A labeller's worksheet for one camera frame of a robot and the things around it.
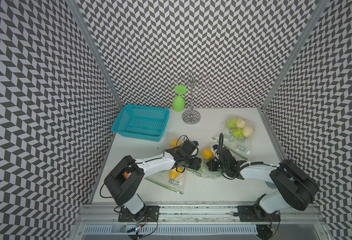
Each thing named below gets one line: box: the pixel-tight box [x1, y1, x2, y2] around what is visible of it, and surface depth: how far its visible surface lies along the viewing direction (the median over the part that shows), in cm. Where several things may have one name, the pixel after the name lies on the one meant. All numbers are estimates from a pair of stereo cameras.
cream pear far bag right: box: [242, 126, 254, 138], surface depth 101 cm
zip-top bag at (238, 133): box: [212, 115, 256, 161], surface depth 100 cm
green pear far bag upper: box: [227, 116, 239, 129], surface depth 105 cm
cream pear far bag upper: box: [236, 118, 246, 129], surface depth 101 cm
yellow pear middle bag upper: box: [202, 148, 213, 160], surface depth 90 cm
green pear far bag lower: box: [232, 128, 244, 139], surface depth 100 cm
